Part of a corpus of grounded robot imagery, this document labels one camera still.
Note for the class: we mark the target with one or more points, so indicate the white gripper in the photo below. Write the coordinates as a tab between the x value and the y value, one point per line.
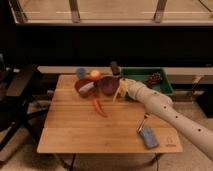
124	85

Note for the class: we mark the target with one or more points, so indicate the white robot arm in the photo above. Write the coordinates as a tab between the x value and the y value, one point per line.
162	106

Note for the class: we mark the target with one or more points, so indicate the green plastic tray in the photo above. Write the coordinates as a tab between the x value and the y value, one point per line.
143	73

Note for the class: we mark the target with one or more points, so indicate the dark red grapes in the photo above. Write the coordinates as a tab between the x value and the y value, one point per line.
154	79

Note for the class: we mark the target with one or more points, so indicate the dark brown can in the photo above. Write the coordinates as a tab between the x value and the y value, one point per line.
115	68

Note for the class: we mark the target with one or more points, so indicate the wooden table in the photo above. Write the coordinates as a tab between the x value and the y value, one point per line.
73	125

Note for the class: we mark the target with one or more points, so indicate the orange fruit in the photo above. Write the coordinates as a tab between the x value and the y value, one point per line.
95	75

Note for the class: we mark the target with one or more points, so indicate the red chili pepper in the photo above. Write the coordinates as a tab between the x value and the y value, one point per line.
98	108

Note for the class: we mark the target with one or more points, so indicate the white object in red bowl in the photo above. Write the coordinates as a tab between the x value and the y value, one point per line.
86	87

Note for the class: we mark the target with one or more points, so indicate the red bowl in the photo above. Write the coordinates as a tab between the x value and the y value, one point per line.
81	83

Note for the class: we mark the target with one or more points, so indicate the blue cup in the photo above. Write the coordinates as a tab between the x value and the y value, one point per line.
80	73

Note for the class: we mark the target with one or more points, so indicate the black chair frame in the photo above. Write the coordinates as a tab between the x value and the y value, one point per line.
14	106

